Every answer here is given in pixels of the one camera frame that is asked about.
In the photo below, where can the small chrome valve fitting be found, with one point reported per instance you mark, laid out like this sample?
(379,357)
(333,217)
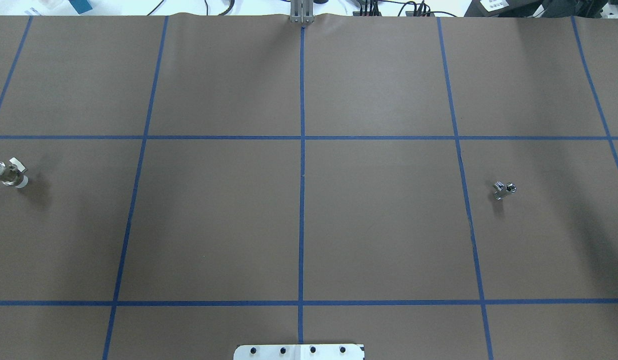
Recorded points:
(502,190)

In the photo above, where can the aluminium frame post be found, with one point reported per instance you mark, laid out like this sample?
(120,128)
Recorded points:
(301,12)

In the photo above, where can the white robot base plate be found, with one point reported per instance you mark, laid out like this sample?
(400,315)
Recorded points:
(324,351)

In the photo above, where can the PPR valve with white ends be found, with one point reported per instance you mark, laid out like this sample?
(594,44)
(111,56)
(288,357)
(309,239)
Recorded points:
(13,174)

